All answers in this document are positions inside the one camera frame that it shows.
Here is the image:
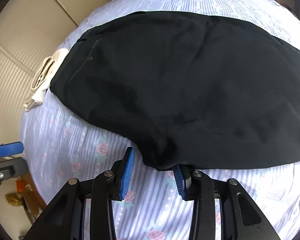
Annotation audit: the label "white folded garment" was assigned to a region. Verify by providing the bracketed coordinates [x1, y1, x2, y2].
[24, 48, 69, 112]

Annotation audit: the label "black pants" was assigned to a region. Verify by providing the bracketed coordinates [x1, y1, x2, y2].
[50, 10, 300, 172]

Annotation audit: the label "cream sliding wardrobe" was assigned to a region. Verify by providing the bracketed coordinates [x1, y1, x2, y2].
[0, 0, 123, 143]

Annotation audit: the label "yellow crumpled bag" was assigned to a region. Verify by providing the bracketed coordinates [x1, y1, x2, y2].
[4, 192, 23, 207]

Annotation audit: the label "bed with blue striped sheet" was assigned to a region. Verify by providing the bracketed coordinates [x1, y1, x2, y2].
[19, 0, 300, 240]

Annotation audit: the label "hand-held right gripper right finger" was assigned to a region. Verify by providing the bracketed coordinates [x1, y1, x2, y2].
[172, 164, 282, 240]

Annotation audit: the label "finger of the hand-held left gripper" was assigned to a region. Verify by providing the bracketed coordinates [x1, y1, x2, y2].
[0, 157, 28, 189]
[0, 142, 24, 158]

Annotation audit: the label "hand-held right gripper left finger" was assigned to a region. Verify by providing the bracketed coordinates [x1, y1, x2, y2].
[22, 147, 136, 240]

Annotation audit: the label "orange item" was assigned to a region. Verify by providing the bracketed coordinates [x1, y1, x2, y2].
[16, 179, 32, 193]

